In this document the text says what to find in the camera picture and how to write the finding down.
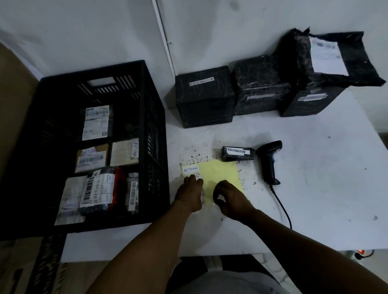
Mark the black wrapped long box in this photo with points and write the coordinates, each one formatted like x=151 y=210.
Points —
x=309 y=101

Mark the person's left forearm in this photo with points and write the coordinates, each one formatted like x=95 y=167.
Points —
x=151 y=254

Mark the brown cardboard sheet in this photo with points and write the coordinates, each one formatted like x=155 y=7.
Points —
x=15 y=115

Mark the black lattice crate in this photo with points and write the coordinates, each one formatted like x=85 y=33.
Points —
x=47 y=263

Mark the person's left fingers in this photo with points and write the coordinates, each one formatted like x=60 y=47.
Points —
x=191 y=181

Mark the black wrapped cube box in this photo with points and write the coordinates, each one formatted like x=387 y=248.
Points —
x=204 y=100

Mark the white poly mailer parcel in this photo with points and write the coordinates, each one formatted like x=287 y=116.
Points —
x=71 y=197

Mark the black parcel with barcode labels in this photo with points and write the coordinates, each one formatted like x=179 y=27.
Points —
x=97 y=190

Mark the black wrapped glossy box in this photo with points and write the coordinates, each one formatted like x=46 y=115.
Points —
x=260 y=87

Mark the person's grey garment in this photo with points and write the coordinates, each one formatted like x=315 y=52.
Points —
x=227 y=283

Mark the narrow black parcel white label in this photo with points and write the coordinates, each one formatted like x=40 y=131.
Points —
x=132 y=193

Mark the person's right hand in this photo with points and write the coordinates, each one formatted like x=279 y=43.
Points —
x=236 y=204

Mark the person's left hand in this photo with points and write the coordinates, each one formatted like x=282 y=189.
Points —
x=190 y=195

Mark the brown cardboard box with label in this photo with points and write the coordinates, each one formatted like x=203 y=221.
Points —
x=91 y=159

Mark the white handwritten label sticker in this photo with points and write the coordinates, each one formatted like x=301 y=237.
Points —
x=190 y=169
x=197 y=176

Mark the power strip with red light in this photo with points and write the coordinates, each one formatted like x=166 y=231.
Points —
x=362 y=253

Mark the small black wrapped parcel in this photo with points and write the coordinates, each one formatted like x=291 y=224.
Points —
x=238 y=154

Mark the person's right fingers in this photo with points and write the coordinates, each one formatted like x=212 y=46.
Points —
x=229 y=189

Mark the beige box with handwritten label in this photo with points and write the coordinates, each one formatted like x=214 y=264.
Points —
x=124 y=153

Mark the black parcel with white label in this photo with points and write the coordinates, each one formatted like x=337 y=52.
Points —
x=96 y=122

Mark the black handheld barcode scanner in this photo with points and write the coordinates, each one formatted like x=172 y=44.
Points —
x=268 y=157

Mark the white wall conduit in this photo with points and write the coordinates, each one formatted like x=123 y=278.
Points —
x=163 y=36

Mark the yellow sticker backing sheet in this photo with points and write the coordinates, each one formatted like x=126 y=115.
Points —
x=218 y=172

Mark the large black plastic crate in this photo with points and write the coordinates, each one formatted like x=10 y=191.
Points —
x=45 y=121

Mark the printed cardboard box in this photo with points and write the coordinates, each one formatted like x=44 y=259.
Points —
x=15 y=266

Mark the black poly bag parcel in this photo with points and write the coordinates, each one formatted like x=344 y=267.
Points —
x=357 y=57

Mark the red parcel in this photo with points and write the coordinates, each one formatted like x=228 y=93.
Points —
x=120 y=187

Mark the person's right forearm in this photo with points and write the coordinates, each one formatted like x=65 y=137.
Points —
x=303 y=257

